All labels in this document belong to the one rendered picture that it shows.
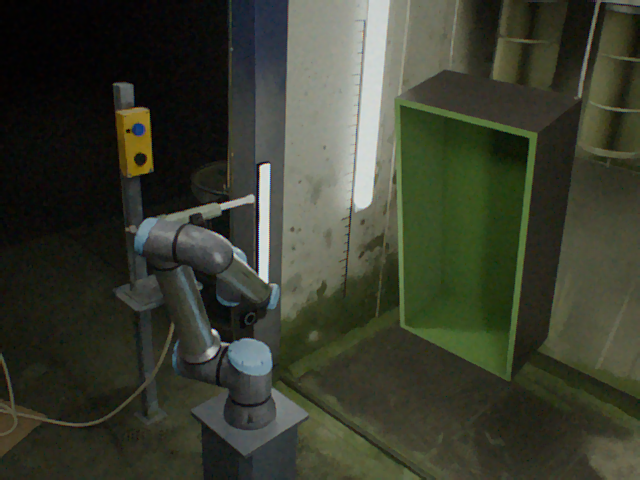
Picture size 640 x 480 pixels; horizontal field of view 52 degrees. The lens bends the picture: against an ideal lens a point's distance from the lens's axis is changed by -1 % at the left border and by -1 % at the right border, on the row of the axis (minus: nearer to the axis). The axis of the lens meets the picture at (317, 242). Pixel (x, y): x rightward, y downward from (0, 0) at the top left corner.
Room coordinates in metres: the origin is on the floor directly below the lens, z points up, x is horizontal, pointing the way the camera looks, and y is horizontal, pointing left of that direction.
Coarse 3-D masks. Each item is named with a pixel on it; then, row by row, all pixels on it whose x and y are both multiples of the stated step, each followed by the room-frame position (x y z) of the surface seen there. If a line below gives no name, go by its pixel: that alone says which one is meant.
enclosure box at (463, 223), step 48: (432, 96) 2.52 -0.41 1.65; (480, 96) 2.49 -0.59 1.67; (528, 96) 2.45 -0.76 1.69; (576, 96) 2.42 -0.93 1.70; (432, 144) 2.78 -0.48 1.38; (480, 144) 2.72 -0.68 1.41; (528, 144) 2.57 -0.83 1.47; (432, 192) 2.82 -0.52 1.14; (480, 192) 2.75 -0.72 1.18; (528, 192) 2.19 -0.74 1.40; (432, 240) 2.87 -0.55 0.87; (480, 240) 2.78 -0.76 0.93; (528, 240) 2.23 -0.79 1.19; (432, 288) 2.92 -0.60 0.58; (480, 288) 2.81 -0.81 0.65; (528, 288) 2.31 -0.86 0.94; (432, 336) 2.65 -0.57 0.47; (480, 336) 2.63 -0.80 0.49; (528, 336) 2.40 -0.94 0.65
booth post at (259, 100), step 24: (240, 0) 2.76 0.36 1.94; (264, 0) 2.73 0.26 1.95; (288, 0) 2.83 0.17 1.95; (240, 24) 2.76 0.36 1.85; (264, 24) 2.73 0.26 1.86; (240, 48) 2.76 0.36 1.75; (264, 48) 2.73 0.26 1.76; (240, 72) 2.76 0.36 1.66; (264, 72) 2.74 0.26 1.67; (240, 96) 2.76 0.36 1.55; (264, 96) 2.74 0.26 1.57; (240, 120) 2.76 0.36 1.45; (264, 120) 2.74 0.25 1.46; (240, 144) 2.76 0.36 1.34; (264, 144) 2.74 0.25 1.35; (240, 168) 2.76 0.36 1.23; (240, 192) 2.76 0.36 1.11; (240, 216) 2.77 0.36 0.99; (240, 240) 2.77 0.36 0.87; (240, 312) 2.77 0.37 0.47; (240, 336) 2.77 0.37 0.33; (264, 336) 2.75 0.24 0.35
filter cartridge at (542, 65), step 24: (504, 0) 3.69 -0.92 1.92; (528, 0) 3.53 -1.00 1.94; (552, 0) 3.51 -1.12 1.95; (504, 24) 3.65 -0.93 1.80; (528, 24) 3.55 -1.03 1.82; (552, 24) 3.54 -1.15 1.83; (504, 48) 3.62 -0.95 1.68; (528, 48) 3.56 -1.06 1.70; (552, 48) 3.55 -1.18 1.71; (504, 72) 3.59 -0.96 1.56; (528, 72) 3.54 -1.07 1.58; (552, 72) 3.58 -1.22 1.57
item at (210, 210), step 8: (240, 200) 2.50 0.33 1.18; (248, 200) 2.52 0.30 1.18; (200, 208) 2.36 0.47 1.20; (208, 208) 2.37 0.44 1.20; (216, 208) 2.39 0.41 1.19; (224, 208) 2.44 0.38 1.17; (160, 216) 2.23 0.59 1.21; (168, 216) 2.27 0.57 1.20; (176, 216) 2.27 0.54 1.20; (184, 216) 2.29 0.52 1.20; (208, 216) 2.37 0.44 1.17
